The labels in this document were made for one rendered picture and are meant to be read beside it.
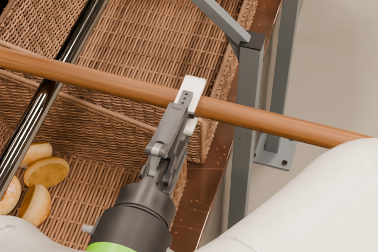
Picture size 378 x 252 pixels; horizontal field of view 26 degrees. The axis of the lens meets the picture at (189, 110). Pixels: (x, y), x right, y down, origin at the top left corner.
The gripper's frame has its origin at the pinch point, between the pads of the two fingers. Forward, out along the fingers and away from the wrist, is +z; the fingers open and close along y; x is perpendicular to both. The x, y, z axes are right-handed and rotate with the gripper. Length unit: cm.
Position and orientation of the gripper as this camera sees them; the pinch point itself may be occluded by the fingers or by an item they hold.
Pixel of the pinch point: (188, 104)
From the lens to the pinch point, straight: 113.1
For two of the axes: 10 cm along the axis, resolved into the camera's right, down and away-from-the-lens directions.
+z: 3.1, -7.3, 6.1
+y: 0.0, 6.4, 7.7
